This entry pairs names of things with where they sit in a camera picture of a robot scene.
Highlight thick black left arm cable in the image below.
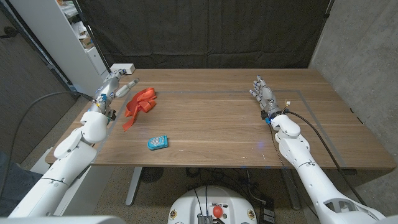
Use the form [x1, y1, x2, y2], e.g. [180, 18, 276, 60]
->
[0, 91, 96, 197]

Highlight orange ribbon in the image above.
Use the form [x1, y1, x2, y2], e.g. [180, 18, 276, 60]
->
[122, 87, 157, 132]

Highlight tangled black floor cables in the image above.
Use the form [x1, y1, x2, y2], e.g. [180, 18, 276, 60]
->
[185, 167, 269, 205]

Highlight black slanted stand pole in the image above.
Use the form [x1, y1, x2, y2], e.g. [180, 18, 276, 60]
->
[72, 0, 112, 75]

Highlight black floor power strip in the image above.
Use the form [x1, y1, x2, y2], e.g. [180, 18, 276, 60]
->
[259, 207, 276, 224]

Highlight black curtain backdrop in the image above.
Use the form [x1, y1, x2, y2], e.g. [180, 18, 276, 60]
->
[76, 0, 335, 70]

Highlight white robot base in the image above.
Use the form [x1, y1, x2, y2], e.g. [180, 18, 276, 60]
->
[167, 185, 258, 224]

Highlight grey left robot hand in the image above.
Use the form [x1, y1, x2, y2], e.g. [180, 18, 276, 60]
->
[90, 68, 141, 114]

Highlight round black floor fan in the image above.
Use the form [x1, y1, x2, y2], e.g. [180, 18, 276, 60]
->
[139, 167, 165, 184]

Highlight grey metal table leg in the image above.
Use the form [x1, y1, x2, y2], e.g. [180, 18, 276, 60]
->
[281, 167, 302, 211]
[125, 167, 143, 207]

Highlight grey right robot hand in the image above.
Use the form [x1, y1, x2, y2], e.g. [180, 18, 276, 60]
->
[249, 75, 285, 124]

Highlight white shelf cabinet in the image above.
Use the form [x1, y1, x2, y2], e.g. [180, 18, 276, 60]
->
[9, 0, 110, 97]

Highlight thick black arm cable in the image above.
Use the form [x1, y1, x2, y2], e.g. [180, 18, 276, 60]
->
[0, 91, 96, 197]
[284, 110, 367, 207]

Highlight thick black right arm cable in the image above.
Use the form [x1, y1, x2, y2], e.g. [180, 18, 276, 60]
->
[284, 110, 367, 207]

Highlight white power strip box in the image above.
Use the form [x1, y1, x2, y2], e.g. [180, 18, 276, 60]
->
[109, 63, 136, 75]

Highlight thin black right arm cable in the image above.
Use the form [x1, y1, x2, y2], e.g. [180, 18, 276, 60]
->
[268, 124, 318, 219]

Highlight black door handle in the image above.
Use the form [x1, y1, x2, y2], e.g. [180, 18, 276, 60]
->
[0, 26, 19, 40]

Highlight person leg in jeans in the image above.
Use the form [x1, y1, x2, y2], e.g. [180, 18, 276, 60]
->
[0, 151, 43, 208]

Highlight small cardboard box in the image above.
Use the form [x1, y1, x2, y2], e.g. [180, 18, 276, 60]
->
[79, 35, 94, 49]

